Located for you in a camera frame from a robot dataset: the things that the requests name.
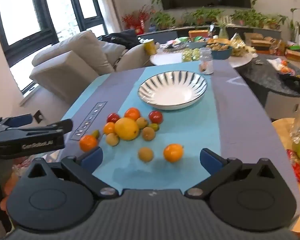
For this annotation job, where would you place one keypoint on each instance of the light grey cushion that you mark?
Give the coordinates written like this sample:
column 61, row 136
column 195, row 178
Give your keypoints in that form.
column 111, row 53

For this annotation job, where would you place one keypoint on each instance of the red tomato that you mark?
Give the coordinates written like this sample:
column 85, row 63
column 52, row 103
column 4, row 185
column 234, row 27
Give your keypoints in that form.
column 113, row 117
column 155, row 117

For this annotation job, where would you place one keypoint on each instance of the blue bowl of nuts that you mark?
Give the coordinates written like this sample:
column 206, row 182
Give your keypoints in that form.
column 221, row 53

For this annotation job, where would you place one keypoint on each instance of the large yellow lemon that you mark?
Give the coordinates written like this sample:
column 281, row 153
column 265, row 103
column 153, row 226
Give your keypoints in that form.
column 126, row 129

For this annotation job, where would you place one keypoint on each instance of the small orange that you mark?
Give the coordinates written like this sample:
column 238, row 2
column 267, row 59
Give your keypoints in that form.
column 109, row 128

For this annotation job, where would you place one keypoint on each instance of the orange box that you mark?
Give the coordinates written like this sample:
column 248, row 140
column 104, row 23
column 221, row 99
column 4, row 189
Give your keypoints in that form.
column 197, row 33

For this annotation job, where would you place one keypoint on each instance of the dark television cabinet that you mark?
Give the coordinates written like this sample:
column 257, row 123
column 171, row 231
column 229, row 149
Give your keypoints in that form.
column 170, row 33

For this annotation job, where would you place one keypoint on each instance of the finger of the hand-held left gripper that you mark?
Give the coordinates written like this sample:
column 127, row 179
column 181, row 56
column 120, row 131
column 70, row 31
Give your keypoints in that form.
column 52, row 127
column 20, row 120

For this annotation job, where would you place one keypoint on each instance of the blue grey printed table mat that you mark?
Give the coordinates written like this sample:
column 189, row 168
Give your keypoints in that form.
column 230, row 120

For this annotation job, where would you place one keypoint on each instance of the wooden round side table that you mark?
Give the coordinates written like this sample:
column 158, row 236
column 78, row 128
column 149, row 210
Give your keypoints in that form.
column 282, row 135

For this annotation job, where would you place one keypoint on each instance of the dark round table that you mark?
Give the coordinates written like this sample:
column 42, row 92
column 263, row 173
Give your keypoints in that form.
column 260, row 77

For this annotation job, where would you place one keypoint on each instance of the yellow snack bag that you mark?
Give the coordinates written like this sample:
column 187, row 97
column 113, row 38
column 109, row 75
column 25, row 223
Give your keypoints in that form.
column 238, row 45

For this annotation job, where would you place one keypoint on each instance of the black jacket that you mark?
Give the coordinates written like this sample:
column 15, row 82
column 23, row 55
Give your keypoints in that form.
column 122, row 38

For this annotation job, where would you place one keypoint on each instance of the red flower plant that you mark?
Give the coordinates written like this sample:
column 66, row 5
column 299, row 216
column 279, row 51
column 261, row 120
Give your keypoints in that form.
column 135, row 20

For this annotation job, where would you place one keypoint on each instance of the small green lime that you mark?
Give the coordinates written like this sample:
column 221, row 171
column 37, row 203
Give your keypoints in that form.
column 96, row 133
column 154, row 127

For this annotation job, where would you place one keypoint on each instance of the beige sofa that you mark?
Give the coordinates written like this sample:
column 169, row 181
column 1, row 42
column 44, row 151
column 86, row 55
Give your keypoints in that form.
column 65, row 67

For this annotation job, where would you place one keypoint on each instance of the yellow tin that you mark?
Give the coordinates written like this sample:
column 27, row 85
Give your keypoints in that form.
column 150, row 47

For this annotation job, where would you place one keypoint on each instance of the brown cardboard box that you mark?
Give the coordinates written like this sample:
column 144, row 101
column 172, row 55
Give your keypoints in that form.
column 261, row 42

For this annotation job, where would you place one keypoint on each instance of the red snack packets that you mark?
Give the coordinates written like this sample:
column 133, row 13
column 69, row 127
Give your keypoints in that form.
column 297, row 170

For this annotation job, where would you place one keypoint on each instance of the brown kiwi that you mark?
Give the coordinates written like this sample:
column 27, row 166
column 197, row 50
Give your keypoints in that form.
column 141, row 122
column 145, row 154
column 112, row 139
column 148, row 133

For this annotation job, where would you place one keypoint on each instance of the clear glass jar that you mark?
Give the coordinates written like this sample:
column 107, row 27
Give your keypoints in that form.
column 206, row 62

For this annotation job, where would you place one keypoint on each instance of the black cloth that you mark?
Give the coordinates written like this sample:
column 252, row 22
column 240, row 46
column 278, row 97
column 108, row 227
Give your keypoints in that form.
column 293, row 83

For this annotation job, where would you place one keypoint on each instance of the striped white ceramic bowl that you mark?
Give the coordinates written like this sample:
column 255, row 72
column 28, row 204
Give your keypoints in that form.
column 170, row 97

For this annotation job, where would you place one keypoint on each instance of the tall leafy potted plant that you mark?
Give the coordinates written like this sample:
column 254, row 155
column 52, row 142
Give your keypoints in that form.
column 296, row 23

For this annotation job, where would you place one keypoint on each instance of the bag of oranges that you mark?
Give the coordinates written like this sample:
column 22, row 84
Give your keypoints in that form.
column 283, row 67

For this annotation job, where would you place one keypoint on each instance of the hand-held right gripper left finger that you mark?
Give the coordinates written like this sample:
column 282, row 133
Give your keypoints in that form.
column 91, row 157

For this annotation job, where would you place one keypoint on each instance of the wooden box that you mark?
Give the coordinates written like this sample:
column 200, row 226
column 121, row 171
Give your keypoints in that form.
column 295, row 55

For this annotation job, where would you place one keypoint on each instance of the floor outlet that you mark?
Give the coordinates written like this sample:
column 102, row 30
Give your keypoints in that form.
column 38, row 116

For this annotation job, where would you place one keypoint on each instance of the green potted plant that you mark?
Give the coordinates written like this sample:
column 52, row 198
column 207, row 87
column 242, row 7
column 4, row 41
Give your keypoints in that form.
column 275, row 21
column 247, row 17
column 205, row 15
column 162, row 20

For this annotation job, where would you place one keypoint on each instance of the white round table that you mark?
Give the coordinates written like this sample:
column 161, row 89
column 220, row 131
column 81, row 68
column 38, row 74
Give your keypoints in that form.
column 165, row 59

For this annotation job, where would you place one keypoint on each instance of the black framed window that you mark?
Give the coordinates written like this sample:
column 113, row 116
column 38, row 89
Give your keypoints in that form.
column 22, row 12
column 87, row 5

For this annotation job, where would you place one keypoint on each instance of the glass vase with greenery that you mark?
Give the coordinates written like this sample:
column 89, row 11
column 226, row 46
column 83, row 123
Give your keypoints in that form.
column 223, row 33

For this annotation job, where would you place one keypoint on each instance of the white curtain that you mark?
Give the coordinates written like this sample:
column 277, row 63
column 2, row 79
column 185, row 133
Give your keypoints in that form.
column 107, row 5

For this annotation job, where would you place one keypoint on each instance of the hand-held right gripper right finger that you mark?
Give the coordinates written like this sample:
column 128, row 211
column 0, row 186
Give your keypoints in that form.
column 210, row 160

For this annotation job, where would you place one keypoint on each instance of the green packets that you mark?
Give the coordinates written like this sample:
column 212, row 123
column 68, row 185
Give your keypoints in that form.
column 190, row 54

